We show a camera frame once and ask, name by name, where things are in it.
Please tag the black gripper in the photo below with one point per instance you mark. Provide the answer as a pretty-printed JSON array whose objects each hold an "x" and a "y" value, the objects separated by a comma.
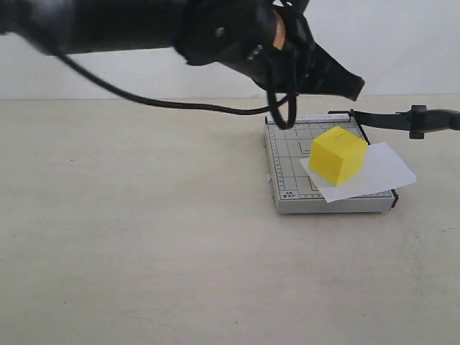
[{"x": 291, "y": 58}]

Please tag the yellow cube block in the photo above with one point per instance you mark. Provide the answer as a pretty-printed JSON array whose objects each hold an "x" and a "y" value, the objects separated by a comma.
[{"x": 337, "y": 155}]

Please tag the black cutter blade arm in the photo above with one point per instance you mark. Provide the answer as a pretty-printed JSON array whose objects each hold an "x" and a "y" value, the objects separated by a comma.
[{"x": 417, "y": 121}]

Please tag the white paper sheet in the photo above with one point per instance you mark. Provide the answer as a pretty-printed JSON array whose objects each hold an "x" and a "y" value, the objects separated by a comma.
[{"x": 383, "y": 170}]

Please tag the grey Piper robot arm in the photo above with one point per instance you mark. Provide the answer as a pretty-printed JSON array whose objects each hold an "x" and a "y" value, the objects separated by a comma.
[{"x": 202, "y": 32}]

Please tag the grey paper cutter base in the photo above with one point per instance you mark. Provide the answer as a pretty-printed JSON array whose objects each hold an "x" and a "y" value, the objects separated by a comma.
[{"x": 294, "y": 192}]

